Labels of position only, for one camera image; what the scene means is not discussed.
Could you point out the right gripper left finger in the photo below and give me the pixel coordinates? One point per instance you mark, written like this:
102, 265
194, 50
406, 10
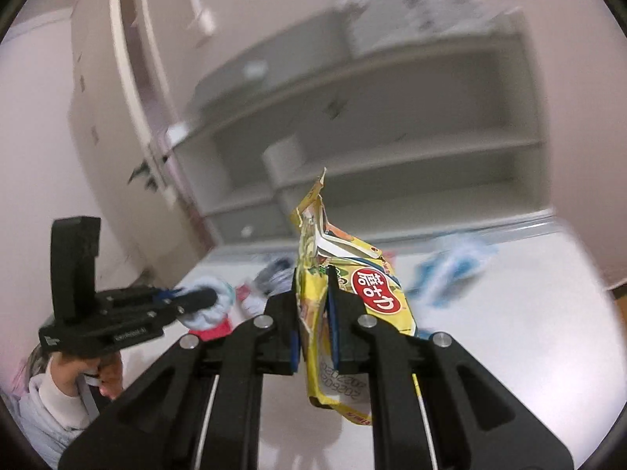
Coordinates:
196, 407

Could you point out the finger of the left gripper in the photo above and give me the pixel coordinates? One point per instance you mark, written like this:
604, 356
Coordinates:
184, 301

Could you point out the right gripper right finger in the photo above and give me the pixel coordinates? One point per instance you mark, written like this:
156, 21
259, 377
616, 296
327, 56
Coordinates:
434, 406

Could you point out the light blue sock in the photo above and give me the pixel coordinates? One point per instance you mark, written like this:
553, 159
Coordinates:
208, 318

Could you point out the blue patterned wrapper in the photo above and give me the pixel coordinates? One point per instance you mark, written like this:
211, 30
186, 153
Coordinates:
276, 278

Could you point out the yellow snack bag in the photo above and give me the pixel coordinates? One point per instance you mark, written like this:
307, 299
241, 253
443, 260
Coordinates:
339, 278

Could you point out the person's left hand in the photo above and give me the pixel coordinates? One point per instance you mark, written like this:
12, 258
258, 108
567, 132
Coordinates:
65, 370

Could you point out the red white small wrapper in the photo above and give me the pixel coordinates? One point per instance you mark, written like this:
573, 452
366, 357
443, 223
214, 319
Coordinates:
250, 299

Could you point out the grey drawer with knob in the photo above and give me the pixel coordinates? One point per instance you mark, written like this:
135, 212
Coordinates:
251, 224

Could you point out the blue white plastic wrapper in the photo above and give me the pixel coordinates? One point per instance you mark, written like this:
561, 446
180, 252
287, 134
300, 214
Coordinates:
458, 259

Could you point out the beige wardrobe door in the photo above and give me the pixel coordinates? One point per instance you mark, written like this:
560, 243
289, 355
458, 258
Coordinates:
135, 65

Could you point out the white desk hutch shelf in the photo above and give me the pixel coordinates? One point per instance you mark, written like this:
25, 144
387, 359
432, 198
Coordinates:
424, 116

